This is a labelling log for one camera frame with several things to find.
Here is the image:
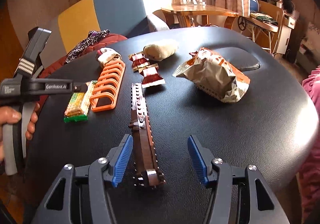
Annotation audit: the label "cracker pack green ends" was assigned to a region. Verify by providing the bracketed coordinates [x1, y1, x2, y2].
[63, 81, 97, 123]

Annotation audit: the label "orange plastic rack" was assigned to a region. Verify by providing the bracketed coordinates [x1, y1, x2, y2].
[89, 58, 126, 112]

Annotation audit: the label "beige red sock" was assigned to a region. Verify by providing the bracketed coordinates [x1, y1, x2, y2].
[96, 48, 121, 68]

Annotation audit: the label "orange white chip bag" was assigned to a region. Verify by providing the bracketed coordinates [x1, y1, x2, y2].
[172, 48, 251, 103]

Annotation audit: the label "red snack packet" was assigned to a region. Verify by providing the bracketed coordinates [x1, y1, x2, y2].
[129, 51, 150, 72]
[138, 63, 165, 89]

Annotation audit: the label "person left hand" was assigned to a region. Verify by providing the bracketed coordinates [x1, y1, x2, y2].
[0, 102, 40, 162]

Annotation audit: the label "leopard print cloth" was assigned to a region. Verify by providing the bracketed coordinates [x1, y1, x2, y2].
[64, 29, 110, 64]

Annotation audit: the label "pink blanket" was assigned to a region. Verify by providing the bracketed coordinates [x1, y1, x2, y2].
[298, 67, 319, 223]

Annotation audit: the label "red quilted jacket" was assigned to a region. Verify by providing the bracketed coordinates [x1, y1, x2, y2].
[37, 33, 128, 110]

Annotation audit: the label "blue yellow grey armchair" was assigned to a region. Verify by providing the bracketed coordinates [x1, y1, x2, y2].
[40, 0, 169, 68]

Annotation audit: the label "wooden side table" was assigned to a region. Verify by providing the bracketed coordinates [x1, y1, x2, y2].
[161, 5, 239, 29]

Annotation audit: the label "wooden chair with cloth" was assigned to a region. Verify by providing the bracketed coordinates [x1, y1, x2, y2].
[237, 0, 285, 55]

